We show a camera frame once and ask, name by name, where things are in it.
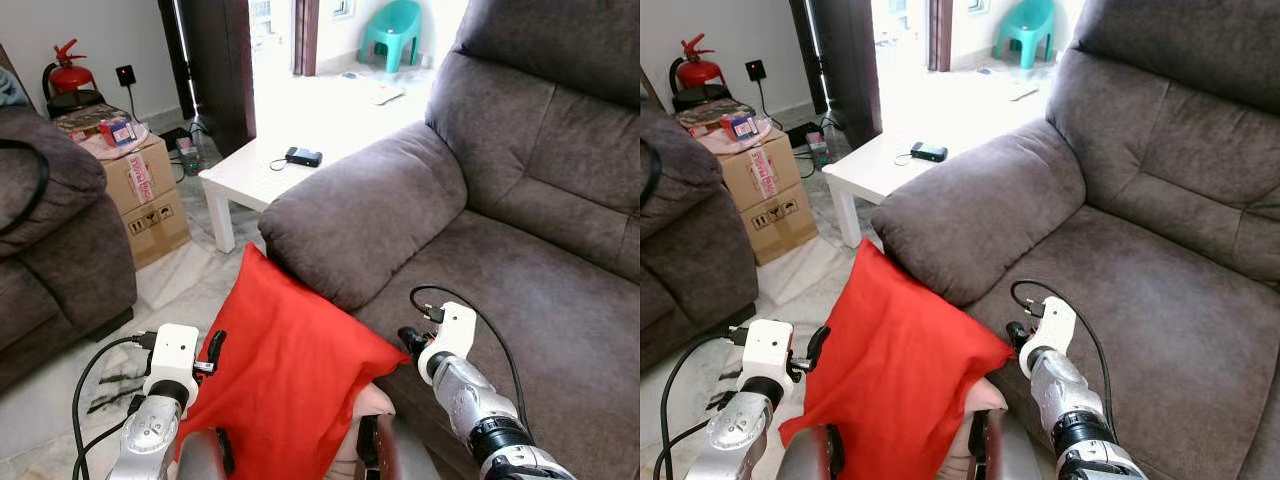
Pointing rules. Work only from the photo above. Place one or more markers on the red pillow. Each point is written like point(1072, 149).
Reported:
point(895, 360)
point(290, 370)

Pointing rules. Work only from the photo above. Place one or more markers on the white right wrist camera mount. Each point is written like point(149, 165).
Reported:
point(452, 335)
point(1052, 335)

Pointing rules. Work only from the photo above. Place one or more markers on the grey brown fabric sofa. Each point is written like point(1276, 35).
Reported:
point(700, 250)
point(70, 260)

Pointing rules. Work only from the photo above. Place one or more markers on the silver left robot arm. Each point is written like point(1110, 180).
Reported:
point(150, 435)
point(738, 435)

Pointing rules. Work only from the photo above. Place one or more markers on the cardboard box with black symbols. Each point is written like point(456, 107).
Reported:
point(782, 222)
point(160, 228)

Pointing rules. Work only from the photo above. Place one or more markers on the teal plastic chair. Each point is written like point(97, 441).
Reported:
point(1025, 30)
point(392, 33)

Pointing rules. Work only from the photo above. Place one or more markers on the black power adapter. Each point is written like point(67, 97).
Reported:
point(187, 152)
point(818, 150)

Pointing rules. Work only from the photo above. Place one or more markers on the grey blue cloth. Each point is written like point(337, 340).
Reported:
point(10, 88)

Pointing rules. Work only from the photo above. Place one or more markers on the white side table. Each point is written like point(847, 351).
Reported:
point(875, 170)
point(250, 175)

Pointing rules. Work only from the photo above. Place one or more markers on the grey right robot leg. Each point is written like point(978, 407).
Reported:
point(368, 450)
point(978, 445)

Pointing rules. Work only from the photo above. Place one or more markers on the brown door frame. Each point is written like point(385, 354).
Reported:
point(940, 35)
point(305, 35)

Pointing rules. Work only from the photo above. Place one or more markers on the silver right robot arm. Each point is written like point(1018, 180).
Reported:
point(470, 400)
point(1065, 395)

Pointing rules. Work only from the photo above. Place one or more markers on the white flat object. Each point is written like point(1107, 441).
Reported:
point(386, 94)
point(1021, 91)

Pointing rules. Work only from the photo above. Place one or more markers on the small black device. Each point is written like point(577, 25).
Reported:
point(303, 156)
point(928, 151)

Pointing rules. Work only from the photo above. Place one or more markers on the grey brown fabric armchair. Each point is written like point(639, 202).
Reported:
point(1150, 200)
point(520, 200)

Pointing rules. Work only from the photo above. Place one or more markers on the clear plastic bag of goods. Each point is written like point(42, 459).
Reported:
point(705, 115)
point(85, 122)

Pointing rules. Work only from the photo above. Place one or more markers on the grey left robot leg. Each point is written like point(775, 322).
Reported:
point(805, 458)
point(200, 458)

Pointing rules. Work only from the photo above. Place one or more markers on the red fire extinguisher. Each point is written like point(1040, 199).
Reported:
point(70, 76)
point(697, 71)

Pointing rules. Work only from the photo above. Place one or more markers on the grey robot leg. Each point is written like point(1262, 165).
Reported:
point(368, 450)
point(200, 458)
point(978, 445)
point(805, 458)

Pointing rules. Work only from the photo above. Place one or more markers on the small red blue carton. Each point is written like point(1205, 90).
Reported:
point(118, 131)
point(740, 126)

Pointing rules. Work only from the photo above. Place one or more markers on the black wall plug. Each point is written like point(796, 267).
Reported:
point(126, 75)
point(756, 70)

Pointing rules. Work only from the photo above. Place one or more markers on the cardboard box with red tape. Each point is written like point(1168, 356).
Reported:
point(140, 178)
point(765, 172)

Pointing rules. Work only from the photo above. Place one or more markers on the dark brown door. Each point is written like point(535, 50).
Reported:
point(215, 70)
point(845, 65)

